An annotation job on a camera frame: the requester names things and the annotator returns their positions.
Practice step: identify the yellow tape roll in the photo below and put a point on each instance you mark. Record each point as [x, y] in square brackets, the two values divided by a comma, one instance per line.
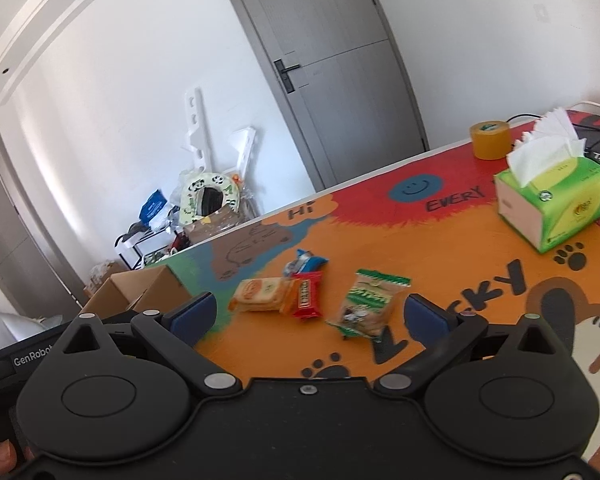
[490, 142]

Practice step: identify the red snack packet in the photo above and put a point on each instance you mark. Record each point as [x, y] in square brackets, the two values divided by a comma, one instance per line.
[307, 296]

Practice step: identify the small brown cardboard box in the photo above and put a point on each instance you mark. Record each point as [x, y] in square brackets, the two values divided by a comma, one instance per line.
[207, 227]

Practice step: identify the short white shelf part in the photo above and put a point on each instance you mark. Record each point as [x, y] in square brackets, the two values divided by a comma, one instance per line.
[244, 152]

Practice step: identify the tall white shelf part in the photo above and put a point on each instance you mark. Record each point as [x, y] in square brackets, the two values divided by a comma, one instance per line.
[196, 130]

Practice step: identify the green-edged biscuit packet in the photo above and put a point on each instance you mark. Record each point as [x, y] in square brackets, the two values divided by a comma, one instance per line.
[370, 305]

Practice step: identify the blue snack packet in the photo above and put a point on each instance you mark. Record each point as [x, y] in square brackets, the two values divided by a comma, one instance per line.
[305, 261]

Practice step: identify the panda print toilet seat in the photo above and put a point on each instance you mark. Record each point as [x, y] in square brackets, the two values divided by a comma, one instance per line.
[192, 195]

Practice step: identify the colourful printed table mat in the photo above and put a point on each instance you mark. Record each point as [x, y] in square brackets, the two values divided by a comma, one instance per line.
[455, 270]

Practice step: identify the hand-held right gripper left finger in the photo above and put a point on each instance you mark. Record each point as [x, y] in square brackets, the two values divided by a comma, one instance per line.
[195, 317]

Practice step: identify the grey side door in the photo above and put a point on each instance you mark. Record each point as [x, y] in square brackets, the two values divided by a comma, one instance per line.
[20, 240]

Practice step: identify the blue bag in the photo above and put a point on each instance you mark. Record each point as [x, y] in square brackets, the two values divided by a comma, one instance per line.
[152, 207]

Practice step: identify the orange snack packet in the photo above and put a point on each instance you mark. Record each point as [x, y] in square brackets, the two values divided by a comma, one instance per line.
[257, 295]

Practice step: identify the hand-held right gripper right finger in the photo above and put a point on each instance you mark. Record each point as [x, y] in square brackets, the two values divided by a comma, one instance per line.
[421, 317]

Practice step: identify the black rack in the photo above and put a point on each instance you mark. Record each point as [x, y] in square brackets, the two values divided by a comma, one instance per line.
[130, 245]

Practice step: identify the green tissue pack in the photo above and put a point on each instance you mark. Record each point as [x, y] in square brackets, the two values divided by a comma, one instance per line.
[555, 205]

